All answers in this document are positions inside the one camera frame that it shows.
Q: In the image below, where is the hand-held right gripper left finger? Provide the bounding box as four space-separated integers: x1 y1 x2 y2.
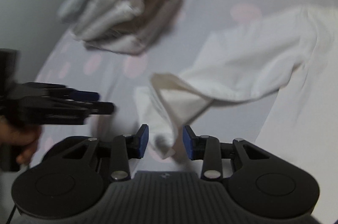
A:
49 124 149 182

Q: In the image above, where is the stack of folded pale clothes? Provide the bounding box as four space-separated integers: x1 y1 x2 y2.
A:
57 0 184 56

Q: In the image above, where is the white t-shirt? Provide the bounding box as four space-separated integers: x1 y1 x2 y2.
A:
133 6 338 222

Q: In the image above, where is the person's left hand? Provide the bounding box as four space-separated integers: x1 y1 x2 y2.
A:
0 121 43 166

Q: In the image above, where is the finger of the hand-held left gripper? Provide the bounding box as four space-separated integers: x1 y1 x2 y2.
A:
25 100 116 125
25 82 101 103

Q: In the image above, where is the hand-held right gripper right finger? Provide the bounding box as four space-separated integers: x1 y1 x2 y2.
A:
183 125 284 182

